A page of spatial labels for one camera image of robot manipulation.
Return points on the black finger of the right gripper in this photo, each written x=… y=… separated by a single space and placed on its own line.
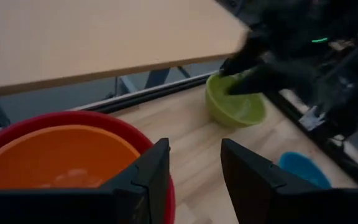
x=250 y=85
x=238 y=65

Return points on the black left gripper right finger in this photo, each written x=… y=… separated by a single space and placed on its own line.
x=247 y=186

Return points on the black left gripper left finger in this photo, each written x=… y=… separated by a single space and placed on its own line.
x=149 y=186

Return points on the green bowl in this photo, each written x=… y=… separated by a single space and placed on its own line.
x=238 y=109

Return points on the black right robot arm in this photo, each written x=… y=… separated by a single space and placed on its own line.
x=306 y=21

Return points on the light wooden shelf board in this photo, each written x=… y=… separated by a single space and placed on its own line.
x=104 y=37

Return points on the white paper tag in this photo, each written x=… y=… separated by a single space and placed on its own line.
x=312 y=118

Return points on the small blue bowl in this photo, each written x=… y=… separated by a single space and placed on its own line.
x=303 y=168

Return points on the large red bowl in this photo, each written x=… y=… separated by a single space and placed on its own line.
x=126 y=129

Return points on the orange bowl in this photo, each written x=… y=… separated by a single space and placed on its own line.
x=57 y=152

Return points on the black aluminium table rail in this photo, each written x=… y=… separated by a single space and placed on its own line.
x=141 y=93
x=337 y=146

